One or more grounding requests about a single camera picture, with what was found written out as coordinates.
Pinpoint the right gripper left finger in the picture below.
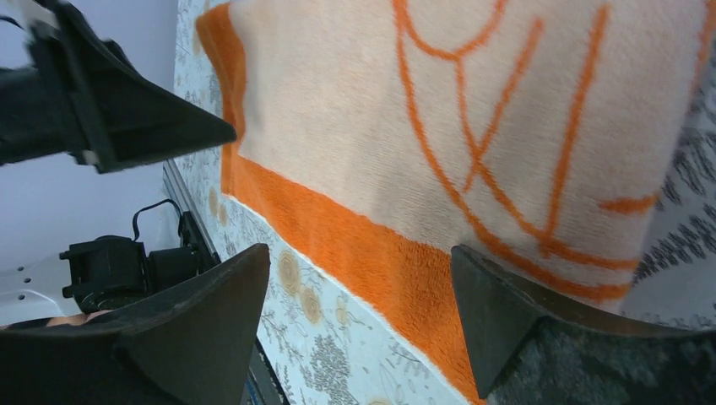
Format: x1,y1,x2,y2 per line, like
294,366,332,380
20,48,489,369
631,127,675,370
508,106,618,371
1,244,270,404

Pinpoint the orange cartoon towel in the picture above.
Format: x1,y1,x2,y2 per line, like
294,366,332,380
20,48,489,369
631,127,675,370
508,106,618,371
195,0,716,403

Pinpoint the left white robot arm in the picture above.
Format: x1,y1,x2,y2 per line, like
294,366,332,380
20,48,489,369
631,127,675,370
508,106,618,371
1,1,236,324

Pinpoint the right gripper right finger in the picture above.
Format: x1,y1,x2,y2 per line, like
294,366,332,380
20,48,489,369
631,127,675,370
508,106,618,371
451,245,715,404

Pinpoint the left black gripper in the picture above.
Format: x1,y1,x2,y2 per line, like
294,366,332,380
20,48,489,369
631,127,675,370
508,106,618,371
1,1,237,173

